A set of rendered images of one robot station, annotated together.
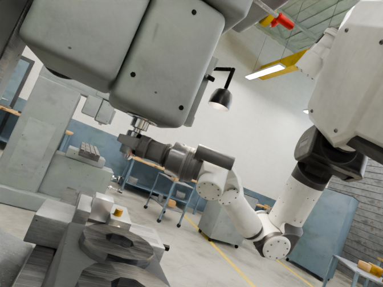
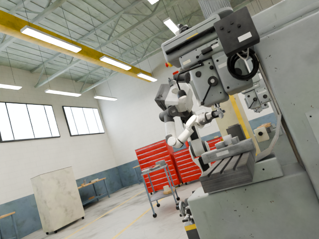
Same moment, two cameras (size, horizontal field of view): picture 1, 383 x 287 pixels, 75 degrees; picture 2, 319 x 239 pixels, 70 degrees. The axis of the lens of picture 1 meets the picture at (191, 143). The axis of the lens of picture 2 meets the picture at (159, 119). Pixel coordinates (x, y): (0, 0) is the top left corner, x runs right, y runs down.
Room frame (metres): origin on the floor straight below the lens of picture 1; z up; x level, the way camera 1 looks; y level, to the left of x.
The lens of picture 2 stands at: (2.23, 0.97, 1.10)
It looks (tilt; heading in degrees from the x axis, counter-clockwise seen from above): 8 degrees up; 222
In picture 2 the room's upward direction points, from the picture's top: 19 degrees counter-clockwise
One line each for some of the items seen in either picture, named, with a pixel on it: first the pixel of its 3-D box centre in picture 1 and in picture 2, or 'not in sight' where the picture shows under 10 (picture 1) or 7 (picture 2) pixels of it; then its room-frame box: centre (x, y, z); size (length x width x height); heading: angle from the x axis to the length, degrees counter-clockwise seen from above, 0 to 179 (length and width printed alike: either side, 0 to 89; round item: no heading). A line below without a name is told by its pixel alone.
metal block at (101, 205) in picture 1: (100, 206); (228, 139); (0.74, 0.17, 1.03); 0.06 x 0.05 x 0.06; 20
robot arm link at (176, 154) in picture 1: (163, 155); (210, 116); (0.66, 0.05, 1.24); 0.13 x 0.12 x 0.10; 175
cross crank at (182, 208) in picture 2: not in sight; (187, 207); (0.83, -0.32, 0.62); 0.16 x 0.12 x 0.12; 110
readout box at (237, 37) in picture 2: not in sight; (236, 32); (0.88, 0.54, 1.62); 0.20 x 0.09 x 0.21; 110
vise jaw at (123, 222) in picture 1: (117, 218); (221, 144); (0.76, 0.12, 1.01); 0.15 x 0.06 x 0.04; 20
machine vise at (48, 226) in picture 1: (103, 227); (227, 148); (0.75, 0.14, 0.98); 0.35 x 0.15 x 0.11; 110
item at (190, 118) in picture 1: (196, 90); (196, 93); (0.70, 0.04, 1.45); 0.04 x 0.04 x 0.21; 20
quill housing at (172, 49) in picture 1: (163, 63); (209, 84); (0.66, 0.15, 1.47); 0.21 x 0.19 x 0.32; 20
